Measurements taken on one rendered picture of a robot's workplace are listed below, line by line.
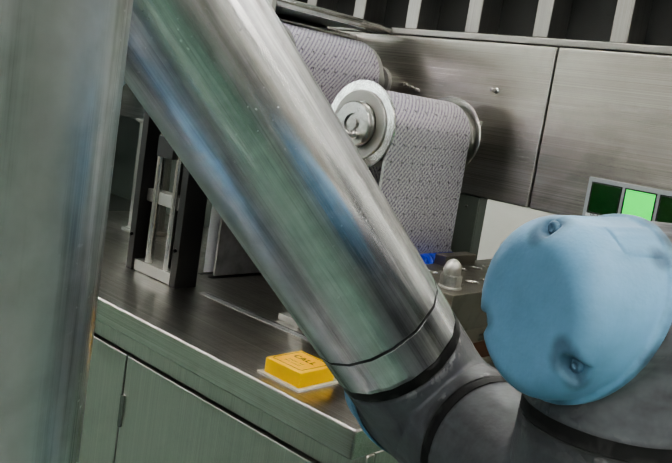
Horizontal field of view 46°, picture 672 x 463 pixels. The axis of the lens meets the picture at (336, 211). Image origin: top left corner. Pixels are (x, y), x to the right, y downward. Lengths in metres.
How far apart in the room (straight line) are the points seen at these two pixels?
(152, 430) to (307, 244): 1.01
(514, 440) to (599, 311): 0.09
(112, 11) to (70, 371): 0.10
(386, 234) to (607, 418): 0.13
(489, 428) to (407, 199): 1.00
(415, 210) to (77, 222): 1.20
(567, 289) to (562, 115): 1.21
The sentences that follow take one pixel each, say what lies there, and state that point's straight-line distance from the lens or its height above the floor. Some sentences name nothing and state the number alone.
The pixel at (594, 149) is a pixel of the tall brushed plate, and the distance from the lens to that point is 1.48.
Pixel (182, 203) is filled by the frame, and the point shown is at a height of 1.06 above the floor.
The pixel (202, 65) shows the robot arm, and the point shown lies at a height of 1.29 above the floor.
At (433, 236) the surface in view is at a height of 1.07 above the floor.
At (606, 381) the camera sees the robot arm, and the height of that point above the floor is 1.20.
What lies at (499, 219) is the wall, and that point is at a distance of 4.27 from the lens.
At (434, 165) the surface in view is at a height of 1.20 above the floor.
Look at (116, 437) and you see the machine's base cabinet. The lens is 1.46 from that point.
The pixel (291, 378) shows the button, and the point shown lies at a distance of 1.09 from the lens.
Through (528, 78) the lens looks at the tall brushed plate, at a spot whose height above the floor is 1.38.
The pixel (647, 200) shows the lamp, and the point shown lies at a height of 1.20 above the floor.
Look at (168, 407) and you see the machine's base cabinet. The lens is 1.32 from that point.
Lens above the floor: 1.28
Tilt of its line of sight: 8 degrees down
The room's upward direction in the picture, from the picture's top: 9 degrees clockwise
